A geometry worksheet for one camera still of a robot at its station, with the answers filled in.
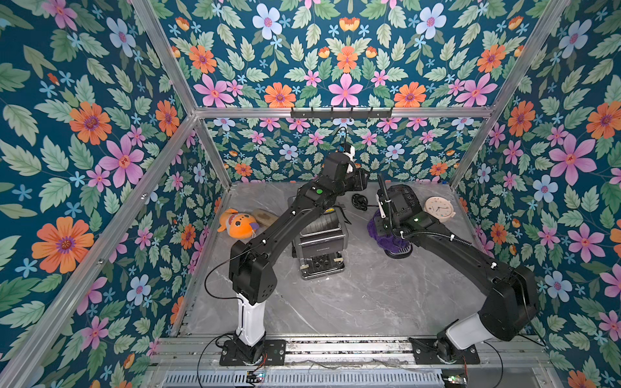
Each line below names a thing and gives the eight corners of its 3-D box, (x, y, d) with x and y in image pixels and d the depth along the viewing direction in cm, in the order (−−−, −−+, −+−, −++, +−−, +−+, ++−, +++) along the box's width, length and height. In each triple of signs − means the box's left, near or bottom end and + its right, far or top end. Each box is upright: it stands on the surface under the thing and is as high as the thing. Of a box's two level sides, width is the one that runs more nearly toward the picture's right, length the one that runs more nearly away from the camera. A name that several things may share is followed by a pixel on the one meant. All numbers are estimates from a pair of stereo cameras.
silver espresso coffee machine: (300, 281, 90) (292, 243, 69) (303, 248, 99) (296, 206, 78) (344, 281, 90) (348, 243, 69) (342, 248, 99) (346, 206, 78)
